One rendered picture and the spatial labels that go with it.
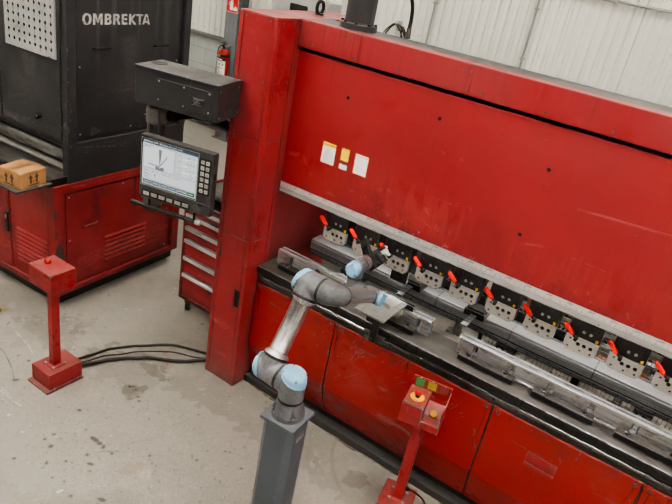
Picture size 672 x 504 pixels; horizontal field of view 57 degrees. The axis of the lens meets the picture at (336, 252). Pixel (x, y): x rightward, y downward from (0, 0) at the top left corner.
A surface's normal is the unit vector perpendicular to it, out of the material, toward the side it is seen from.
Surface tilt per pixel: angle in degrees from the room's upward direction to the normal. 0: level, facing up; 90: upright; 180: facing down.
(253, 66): 90
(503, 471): 90
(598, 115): 90
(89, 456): 0
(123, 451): 0
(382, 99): 90
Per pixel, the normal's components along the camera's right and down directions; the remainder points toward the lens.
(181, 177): -0.34, 0.36
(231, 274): -0.55, 0.28
